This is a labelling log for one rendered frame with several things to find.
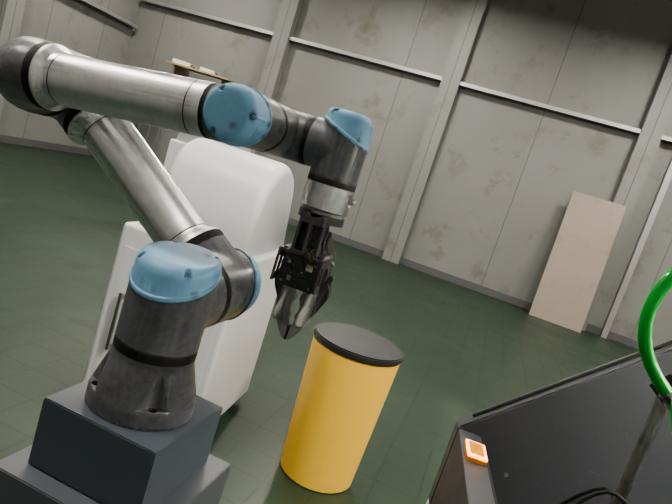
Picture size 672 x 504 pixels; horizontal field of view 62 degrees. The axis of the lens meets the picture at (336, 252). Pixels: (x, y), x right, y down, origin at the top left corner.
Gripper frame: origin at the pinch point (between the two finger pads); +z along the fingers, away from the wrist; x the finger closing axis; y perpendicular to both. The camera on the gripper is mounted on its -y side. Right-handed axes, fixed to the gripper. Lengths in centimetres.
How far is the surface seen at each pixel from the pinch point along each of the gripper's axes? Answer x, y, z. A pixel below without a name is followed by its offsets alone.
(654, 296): 41, 21, -25
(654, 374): 44, 21, -17
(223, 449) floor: -42, -132, 103
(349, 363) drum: -1, -127, 45
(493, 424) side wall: 36.3, -9.9, 5.8
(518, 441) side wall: 41.1, -10.2, 7.0
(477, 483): 33.9, 7.8, 8.3
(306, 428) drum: -10, -131, 79
